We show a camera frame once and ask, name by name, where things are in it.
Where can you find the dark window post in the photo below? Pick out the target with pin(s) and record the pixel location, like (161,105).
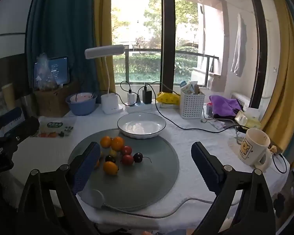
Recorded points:
(168,29)

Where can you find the white flat packet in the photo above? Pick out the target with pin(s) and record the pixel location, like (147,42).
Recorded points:
(169,105)

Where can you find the orange kumquat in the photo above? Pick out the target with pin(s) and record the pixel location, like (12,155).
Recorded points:
(117,143)
(105,142)
(110,168)
(97,164)

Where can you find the white perforated basket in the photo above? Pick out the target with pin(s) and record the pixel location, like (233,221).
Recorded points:
(191,105)

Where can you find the tablet computer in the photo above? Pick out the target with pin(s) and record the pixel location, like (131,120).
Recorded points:
(60,71)

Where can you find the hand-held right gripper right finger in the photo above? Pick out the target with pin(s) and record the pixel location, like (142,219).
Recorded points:
(205,169)

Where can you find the black charger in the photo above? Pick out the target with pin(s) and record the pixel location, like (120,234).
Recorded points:
(147,96)

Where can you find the yellow plastic bag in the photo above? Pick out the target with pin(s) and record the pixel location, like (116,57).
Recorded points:
(167,98)

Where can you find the brown paper cup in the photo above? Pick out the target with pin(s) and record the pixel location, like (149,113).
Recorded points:
(7,93)

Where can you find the hanging white garment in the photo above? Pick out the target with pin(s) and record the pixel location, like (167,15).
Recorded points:
(239,46)

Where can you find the small yellow tomato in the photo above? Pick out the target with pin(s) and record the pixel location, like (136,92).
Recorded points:
(112,153)

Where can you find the cream mug with bear print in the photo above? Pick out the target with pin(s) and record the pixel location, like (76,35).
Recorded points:
(252,149)

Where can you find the balcony railing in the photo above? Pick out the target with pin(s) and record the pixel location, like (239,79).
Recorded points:
(161,51)

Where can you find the printed plastic bag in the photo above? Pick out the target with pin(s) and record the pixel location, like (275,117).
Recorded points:
(56,127)

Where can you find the blue lid jar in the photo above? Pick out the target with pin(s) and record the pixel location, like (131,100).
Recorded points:
(183,83)

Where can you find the small white packet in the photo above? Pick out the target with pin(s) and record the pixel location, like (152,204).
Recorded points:
(216,124)

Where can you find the cardboard box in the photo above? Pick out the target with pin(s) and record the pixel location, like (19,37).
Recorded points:
(54,100)

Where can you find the white plate with dark rim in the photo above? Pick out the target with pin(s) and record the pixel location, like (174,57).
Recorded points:
(141,126)

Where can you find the purple cloth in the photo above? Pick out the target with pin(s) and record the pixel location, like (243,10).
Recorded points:
(225,102)

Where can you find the red apple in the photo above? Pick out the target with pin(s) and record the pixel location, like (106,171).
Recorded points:
(126,149)

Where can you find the pink white bowl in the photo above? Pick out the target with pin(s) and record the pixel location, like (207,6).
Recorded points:
(80,98)

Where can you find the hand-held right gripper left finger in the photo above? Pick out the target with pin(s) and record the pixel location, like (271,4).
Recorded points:
(85,169)

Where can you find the small dark tomato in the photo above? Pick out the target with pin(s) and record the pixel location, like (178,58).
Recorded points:
(110,158)

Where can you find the small carton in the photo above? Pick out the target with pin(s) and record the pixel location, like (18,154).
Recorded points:
(190,87)

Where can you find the clear plastic bag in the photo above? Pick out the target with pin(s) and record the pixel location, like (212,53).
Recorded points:
(44,73)

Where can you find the blue plastic basin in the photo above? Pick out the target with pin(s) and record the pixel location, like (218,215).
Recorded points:
(81,109)

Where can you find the red cherry tomato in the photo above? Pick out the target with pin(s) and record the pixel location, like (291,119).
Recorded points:
(127,159)

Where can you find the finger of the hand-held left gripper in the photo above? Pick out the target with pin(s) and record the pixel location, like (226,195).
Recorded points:
(30,127)

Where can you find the yellow curtain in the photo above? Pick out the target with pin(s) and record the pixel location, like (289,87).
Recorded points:
(103,17)
(279,66)

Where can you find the yellowish clear packet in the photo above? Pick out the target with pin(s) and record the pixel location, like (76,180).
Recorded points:
(247,119)

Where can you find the cardboard tube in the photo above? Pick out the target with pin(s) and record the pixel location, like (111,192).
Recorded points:
(197,89)

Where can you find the white desk lamp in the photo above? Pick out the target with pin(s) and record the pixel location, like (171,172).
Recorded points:
(109,102)

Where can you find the dark cherry with stem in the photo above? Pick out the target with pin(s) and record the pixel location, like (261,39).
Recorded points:
(138,157)

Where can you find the white tablecloth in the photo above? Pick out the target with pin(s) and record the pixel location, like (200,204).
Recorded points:
(198,137)

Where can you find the blue white tissue box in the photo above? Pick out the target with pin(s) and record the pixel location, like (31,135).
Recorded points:
(11,120)

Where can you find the white power strip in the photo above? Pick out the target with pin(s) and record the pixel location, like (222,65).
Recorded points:
(139,107)

